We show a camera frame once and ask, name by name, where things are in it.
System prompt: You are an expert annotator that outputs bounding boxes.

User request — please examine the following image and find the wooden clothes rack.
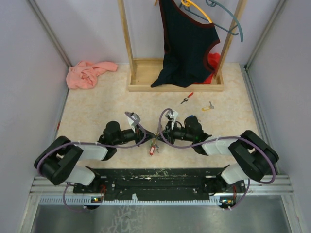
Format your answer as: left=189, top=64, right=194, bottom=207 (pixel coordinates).
left=118, top=0, right=246, bottom=92

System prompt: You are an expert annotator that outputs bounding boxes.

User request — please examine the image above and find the key with red strap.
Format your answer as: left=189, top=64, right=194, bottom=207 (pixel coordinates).
left=180, top=92, right=194, bottom=104

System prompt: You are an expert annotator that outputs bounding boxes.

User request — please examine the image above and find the key with red tag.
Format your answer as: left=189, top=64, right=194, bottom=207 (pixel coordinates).
left=149, top=145, right=156, bottom=156

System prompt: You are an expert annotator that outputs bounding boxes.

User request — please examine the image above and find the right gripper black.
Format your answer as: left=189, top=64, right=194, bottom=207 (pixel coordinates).
left=155, top=120, right=194, bottom=146

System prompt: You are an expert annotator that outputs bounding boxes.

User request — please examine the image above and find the red cloth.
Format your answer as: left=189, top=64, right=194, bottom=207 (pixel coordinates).
left=193, top=53, right=220, bottom=85

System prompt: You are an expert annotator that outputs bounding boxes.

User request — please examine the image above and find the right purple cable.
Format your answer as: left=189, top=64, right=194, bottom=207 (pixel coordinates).
left=158, top=108, right=276, bottom=211

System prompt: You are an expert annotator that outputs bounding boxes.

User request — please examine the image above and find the large keyring with rings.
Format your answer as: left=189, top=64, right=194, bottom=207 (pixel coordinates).
left=150, top=132, right=160, bottom=152

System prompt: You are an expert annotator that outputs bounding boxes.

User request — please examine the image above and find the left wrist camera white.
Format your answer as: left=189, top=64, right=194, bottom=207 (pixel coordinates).
left=125, top=112, right=140, bottom=128

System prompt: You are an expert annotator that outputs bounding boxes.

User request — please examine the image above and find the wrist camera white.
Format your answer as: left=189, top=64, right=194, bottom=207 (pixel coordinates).
left=165, top=109, right=179, bottom=129
left=125, top=112, right=140, bottom=128

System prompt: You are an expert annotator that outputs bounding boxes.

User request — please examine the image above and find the key with yellow tag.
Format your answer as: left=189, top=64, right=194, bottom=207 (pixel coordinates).
left=201, top=102, right=214, bottom=111

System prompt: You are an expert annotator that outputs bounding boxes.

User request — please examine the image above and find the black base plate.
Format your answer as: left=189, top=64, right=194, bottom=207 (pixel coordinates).
left=73, top=168, right=245, bottom=201

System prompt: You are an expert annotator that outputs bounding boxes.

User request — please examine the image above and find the yellow hanger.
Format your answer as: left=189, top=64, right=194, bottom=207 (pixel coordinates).
left=154, top=0, right=214, bottom=28

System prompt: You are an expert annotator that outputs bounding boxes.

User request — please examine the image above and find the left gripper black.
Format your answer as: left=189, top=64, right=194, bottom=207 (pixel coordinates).
left=113, top=124, right=156, bottom=147

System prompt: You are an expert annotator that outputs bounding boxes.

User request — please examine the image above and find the grey-blue hanger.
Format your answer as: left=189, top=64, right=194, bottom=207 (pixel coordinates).
left=177, top=0, right=246, bottom=42

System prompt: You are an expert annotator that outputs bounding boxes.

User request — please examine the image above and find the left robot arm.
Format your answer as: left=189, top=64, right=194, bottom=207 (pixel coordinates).
left=34, top=121, right=154, bottom=193

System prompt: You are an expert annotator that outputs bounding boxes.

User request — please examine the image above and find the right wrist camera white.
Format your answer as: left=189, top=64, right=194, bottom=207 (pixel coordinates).
left=165, top=109, right=179, bottom=129

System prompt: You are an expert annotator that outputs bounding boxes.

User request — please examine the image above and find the dark navy tank top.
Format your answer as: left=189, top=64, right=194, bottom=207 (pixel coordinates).
left=151, top=2, right=220, bottom=88

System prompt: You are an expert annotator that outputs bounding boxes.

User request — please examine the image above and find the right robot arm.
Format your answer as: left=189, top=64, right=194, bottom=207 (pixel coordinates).
left=160, top=116, right=279, bottom=192

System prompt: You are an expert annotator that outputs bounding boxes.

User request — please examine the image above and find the slotted cable duct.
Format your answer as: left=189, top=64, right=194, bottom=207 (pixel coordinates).
left=38, top=195, right=236, bottom=206

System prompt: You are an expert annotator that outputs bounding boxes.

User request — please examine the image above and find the pink cloth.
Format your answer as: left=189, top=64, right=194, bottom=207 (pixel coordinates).
left=66, top=61, right=118, bottom=89

